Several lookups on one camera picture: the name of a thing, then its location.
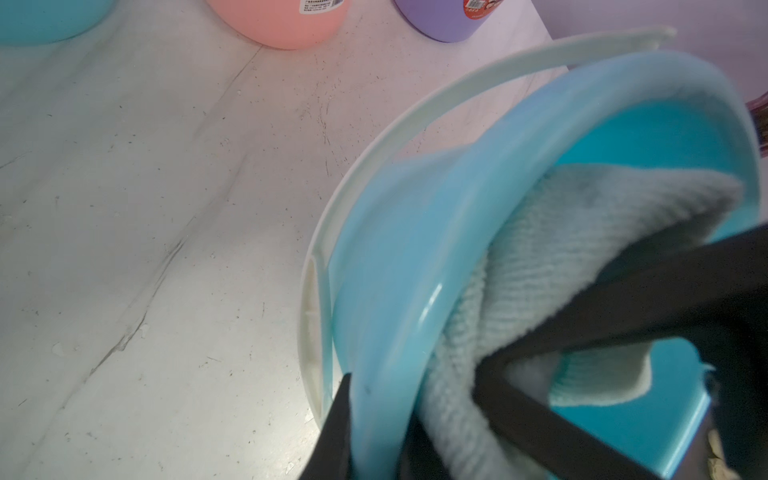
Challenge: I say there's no teal plastic bucket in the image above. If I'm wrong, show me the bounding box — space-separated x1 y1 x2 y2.
1 0 116 46
297 27 761 479

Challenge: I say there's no purple plastic bucket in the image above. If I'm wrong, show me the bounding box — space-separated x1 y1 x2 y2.
394 0 503 43

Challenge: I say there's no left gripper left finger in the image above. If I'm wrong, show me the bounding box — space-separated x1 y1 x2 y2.
299 374 352 480

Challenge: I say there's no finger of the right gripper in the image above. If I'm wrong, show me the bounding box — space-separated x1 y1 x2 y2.
473 359 658 480
478 225 767 372

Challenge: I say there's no pink plastic bucket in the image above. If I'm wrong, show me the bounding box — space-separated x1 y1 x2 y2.
207 0 350 50

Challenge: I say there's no mint green microfiber cloth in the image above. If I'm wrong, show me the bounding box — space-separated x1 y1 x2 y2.
417 164 743 479

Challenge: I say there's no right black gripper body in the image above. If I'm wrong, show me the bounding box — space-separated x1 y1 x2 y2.
691 290 767 479

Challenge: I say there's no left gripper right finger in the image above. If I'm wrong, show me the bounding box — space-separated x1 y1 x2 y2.
397 415 451 480

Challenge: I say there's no dark flower vase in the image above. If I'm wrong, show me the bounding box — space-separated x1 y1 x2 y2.
746 92 768 158

